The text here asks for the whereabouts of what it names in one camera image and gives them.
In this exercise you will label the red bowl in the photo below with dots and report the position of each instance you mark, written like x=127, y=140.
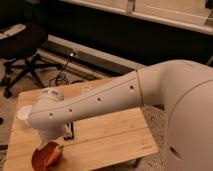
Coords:
x=38, y=157

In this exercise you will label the wooden table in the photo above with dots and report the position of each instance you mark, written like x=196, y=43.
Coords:
x=98, y=142

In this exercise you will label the white tube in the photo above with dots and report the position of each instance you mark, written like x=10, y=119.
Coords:
x=86, y=89

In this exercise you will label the black office chair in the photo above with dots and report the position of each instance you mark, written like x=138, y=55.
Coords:
x=20, y=37

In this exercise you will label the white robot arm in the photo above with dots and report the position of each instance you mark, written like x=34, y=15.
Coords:
x=184, y=88

